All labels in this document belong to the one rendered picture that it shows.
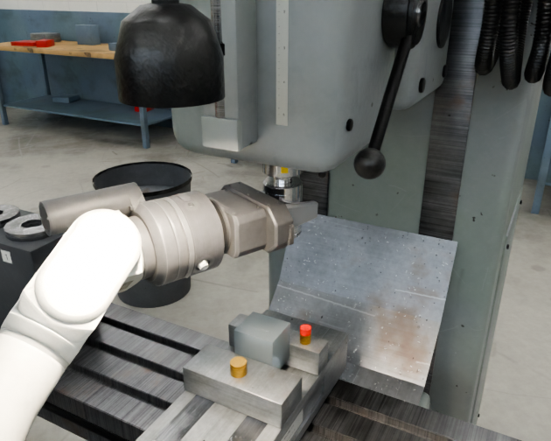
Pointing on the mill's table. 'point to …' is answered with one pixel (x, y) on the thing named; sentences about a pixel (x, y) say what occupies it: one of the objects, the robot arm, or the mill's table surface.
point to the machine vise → (310, 362)
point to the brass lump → (238, 367)
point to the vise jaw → (219, 360)
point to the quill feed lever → (416, 10)
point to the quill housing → (309, 84)
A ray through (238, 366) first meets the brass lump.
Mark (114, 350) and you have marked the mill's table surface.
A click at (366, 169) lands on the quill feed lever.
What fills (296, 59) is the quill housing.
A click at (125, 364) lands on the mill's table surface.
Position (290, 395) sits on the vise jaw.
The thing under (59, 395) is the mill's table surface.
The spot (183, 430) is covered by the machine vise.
